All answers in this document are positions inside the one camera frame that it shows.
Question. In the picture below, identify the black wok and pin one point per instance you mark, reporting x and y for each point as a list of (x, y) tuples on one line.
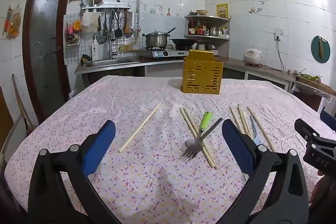
[(182, 42)]

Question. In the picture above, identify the wooden stick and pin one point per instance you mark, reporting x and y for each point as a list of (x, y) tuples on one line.
[(21, 103)]

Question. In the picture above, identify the brown glass panel door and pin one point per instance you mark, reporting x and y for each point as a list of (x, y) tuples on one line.
[(44, 56)]

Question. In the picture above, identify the chrome faucet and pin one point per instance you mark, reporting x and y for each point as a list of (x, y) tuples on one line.
[(112, 52)]

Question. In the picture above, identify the blue chair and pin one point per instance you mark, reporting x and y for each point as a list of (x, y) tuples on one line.
[(328, 119)]

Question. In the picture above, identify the metal wall utensil rack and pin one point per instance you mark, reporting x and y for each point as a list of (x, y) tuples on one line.
[(105, 8)]

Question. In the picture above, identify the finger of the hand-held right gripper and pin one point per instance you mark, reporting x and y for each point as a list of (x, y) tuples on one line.
[(304, 129)]

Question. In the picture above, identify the gas stove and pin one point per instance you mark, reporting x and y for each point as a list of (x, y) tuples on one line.
[(168, 53)]

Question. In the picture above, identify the stainless steel sink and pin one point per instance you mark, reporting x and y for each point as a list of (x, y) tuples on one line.
[(110, 64)]

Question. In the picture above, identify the brown hanging spatula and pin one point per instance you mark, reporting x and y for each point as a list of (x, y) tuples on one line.
[(127, 29)]

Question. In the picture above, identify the yellow wall poster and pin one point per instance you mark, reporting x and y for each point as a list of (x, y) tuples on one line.
[(222, 10)]

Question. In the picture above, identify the yellow perforated utensil holder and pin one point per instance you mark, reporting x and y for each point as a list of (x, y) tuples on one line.
[(202, 74)]

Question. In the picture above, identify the white soap bottle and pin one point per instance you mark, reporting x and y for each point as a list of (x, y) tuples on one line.
[(94, 50)]

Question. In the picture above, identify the ceramic bowl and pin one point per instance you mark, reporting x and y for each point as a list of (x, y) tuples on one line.
[(201, 12)]

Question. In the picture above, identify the white corner shelf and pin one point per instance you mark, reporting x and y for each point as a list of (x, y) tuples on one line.
[(223, 40)]

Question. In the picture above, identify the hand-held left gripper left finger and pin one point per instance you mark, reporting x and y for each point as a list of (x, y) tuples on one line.
[(98, 145)]

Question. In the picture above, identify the floral pink tablecloth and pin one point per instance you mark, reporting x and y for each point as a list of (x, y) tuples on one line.
[(147, 182)]

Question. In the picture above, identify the black hanging spatula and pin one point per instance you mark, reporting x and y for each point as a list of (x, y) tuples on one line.
[(118, 31)]

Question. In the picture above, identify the person's right hand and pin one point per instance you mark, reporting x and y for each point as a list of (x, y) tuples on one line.
[(319, 192)]

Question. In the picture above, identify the steel cooking pot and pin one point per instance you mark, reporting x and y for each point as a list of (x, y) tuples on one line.
[(156, 40)]

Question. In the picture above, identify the round green cutting board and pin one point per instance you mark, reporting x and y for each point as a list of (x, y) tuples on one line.
[(326, 50)]

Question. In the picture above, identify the white rice cooker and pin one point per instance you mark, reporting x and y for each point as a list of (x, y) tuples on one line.
[(253, 57)]

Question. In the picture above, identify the white wall socket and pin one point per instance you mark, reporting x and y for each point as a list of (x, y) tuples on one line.
[(278, 32)]

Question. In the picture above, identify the row of condiment bottles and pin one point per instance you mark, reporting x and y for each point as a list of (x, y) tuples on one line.
[(202, 29)]

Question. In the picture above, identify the green peppers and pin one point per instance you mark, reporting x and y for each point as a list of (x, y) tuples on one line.
[(311, 77)]

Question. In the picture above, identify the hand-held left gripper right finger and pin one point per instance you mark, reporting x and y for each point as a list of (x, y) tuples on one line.
[(237, 145)]

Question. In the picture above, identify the orange wall decoration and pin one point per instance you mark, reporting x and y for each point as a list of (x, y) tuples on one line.
[(13, 24)]

